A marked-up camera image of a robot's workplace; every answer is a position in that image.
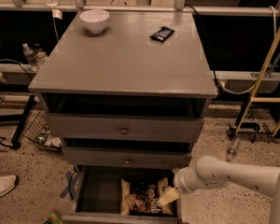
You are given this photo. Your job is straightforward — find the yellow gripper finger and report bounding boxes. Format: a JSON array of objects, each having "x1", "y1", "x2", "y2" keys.
[{"x1": 157, "y1": 187, "x2": 180, "y2": 207}]

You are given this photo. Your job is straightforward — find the brown sea salt chip bag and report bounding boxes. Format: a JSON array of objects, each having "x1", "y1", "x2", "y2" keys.
[{"x1": 120, "y1": 177, "x2": 173, "y2": 217}]

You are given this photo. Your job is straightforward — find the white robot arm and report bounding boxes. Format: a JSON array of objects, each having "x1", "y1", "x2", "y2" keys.
[{"x1": 157, "y1": 156, "x2": 280, "y2": 224}]

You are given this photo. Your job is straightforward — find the bottom grey drawer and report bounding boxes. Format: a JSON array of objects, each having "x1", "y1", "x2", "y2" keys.
[{"x1": 63, "y1": 166, "x2": 183, "y2": 224}]

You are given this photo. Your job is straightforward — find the grey drawer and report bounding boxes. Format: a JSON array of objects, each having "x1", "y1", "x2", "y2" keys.
[
  {"x1": 45, "y1": 113, "x2": 204, "y2": 143},
  {"x1": 63, "y1": 147, "x2": 191, "y2": 170},
  {"x1": 63, "y1": 166, "x2": 183, "y2": 224}
]

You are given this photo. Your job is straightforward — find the middle grey drawer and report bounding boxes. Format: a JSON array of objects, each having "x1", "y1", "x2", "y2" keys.
[{"x1": 63, "y1": 147, "x2": 191, "y2": 170}]

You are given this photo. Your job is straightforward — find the grey drawer cabinet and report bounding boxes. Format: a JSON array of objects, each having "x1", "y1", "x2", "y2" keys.
[{"x1": 29, "y1": 11, "x2": 217, "y2": 154}]

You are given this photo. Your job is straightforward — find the top grey drawer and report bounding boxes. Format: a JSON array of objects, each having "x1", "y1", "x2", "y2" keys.
[{"x1": 45, "y1": 113, "x2": 204, "y2": 143}]

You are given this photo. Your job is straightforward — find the plastic bottle on floor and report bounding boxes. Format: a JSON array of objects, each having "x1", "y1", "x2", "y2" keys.
[{"x1": 227, "y1": 138, "x2": 240, "y2": 161}]

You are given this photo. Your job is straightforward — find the blue tape cross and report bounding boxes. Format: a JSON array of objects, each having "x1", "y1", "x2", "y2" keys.
[{"x1": 60, "y1": 171, "x2": 79, "y2": 200}]

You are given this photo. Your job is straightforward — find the green snack package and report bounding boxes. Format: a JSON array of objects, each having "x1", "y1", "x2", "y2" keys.
[{"x1": 43, "y1": 211, "x2": 63, "y2": 224}]

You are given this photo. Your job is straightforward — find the dark candy bar wrapper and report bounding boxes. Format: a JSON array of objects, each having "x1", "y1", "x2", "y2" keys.
[{"x1": 150, "y1": 26, "x2": 175, "y2": 43}]

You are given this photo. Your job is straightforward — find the black stand leg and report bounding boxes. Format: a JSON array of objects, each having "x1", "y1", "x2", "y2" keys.
[{"x1": 0, "y1": 95, "x2": 36, "y2": 150}]

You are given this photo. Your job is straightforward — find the white sneaker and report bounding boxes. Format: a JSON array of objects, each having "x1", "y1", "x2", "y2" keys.
[{"x1": 0, "y1": 175, "x2": 17, "y2": 197}]

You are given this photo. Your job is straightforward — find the white ceramic bowl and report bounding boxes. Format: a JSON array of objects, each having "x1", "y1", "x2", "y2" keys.
[{"x1": 79, "y1": 9, "x2": 110, "y2": 34}]

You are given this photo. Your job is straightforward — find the glass jar on ledge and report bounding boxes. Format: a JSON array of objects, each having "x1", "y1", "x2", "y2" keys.
[{"x1": 35, "y1": 43, "x2": 48, "y2": 66}]

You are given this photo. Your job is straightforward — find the clear water bottle on ledge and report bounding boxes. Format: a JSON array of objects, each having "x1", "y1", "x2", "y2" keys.
[{"x1": 22, "y1": 43, "x2": 38, "y2": 72}]

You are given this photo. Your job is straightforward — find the white hanging tag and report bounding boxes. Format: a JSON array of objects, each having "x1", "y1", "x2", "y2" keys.
[{"x1": 52, "y1": 9, "x2": 63, "y2": 20}]

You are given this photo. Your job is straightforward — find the yellow metal frame stand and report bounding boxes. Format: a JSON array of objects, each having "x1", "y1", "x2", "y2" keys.
[{"x1": 228, "y1": 26, "x2": 280, "y2": 138}]

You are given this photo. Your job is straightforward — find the wire mesh basket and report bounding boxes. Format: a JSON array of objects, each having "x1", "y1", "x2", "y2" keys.
[{"x1": 23, "y1": 111, "x2": 62, "y2": 152}]

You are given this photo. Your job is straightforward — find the black cable behind cabinet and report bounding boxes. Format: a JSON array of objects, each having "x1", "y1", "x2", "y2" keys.
[{"x1": 184, "y1": 4, "x2": 223, "y2": 95}]

